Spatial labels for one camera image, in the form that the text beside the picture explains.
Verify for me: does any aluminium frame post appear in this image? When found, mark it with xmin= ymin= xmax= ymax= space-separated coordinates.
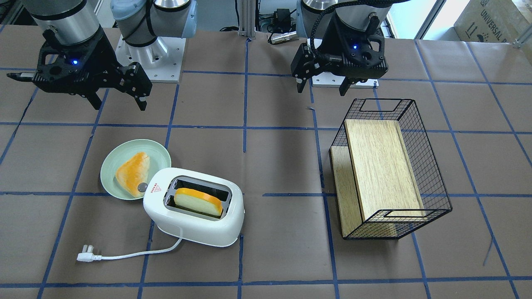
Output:
xmin=237 ymin=0 xmax=258 ymax=40

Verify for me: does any white toaster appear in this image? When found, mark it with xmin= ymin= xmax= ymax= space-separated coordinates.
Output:
xmin=143 ymin=168 xmax=245 ymax=247

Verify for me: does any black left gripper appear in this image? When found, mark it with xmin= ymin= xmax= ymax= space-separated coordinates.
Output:
xmin=291 ymin=17 xmax=388 ymax=96

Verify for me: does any wooden board in basket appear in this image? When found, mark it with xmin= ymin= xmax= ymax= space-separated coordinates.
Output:
xmin=330 ymin=119 xmax=428 ymax=240

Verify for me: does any cardboard box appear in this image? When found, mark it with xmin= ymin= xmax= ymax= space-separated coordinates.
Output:
xmin=454 ymin=0 xmax=532 ymax=42

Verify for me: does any black power brick background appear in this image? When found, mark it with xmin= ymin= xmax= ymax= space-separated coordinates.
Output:
xmin=273 ymin=8 xmax=291 ymax=27

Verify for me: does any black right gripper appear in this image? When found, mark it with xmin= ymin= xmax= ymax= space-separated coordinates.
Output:
xmin=32 ymin=28 xmax=152 ymax=111

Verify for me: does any black wire basket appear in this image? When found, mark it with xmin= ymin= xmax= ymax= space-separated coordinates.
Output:
xmin=331 ymin=99 xmax=452 ymax=240

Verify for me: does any white toaster power cord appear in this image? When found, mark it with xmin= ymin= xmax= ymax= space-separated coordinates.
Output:
xmin=76 ymin=237 xmax=183 ymax=263

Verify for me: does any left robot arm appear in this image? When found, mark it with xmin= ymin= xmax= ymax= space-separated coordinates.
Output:
xmin=291 ymin=0 xmax=394 ymax=96

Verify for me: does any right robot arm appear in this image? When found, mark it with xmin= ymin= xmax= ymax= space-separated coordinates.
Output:
xmin=8 ymin=0 xmax=197 ymax=110

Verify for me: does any bread slice in toaster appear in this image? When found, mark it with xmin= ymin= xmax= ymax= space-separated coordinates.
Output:
xmin=174 ymin=188 xmax=224 ymax=218

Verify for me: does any bread slice on plate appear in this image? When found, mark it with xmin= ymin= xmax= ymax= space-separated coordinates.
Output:
xmin=115 ymin=152 xmax=150 ymax=198

